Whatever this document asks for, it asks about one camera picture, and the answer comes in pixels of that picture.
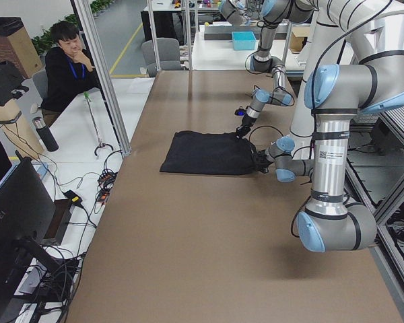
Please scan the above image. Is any black graphic t-shirt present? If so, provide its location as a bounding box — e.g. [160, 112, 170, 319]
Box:
[160, 131, 256, 176]

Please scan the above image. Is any black Huawei monitor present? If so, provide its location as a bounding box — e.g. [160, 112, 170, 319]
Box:
[0, 157, 59, 318]

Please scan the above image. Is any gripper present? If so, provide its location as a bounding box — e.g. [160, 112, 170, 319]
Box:
[254, 151, 271, 174]
[235, 114, 256, 139]

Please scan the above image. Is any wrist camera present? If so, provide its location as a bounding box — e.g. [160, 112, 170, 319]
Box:
[234, 107, 246, 116]

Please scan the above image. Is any red black USB hub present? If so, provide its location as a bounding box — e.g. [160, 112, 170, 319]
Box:
[96, 170, 118, 205]

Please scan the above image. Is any black power adapter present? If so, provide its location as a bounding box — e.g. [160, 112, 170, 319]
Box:
[63, 190, 82, 206]

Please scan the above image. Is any seated person in black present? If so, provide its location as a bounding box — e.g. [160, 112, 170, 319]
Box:
[40, 21, 98, 118]

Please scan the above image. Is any metal grabber tool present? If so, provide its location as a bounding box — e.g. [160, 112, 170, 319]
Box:
[83, 92, 113, 157]

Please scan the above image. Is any grey office chair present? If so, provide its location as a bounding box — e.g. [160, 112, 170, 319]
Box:
[141, 38, 183, 77]

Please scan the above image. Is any white mounting column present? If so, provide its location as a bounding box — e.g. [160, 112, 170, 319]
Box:
[293, 1, 404, 159]

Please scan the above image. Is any dark water bottle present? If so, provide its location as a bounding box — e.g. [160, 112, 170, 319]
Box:
[32, 116, 59, 152]

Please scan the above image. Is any aluminium frame post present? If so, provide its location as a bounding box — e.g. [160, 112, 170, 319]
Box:
[71, 0, 131, 157]

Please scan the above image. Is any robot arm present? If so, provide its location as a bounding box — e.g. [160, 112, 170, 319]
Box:
[263, 49, 404, 252]
[236, 1, 314, 139]

